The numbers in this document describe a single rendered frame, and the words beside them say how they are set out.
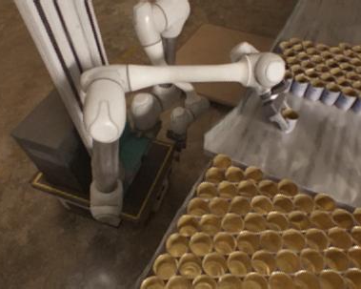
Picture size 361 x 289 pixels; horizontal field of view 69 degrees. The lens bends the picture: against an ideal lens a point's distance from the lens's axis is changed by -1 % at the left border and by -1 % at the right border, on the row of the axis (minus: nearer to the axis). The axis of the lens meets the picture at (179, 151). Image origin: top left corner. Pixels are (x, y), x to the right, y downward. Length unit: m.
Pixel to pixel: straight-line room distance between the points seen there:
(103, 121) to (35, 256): 1.62
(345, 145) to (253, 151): 0.39
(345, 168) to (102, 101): 0.94
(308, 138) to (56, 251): 1.85
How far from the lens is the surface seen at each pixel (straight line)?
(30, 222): 2.47
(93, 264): 2.13
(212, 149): 1.12
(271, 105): 1.13
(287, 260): 0.93
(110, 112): 0.87
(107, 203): 1.33
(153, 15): 1.36
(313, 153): 1.22
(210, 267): 0.89
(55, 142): 1.63
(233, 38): 3.77
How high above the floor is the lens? 1.96
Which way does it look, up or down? 52 degrees down
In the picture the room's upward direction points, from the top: 3 degrees counter-clockwise
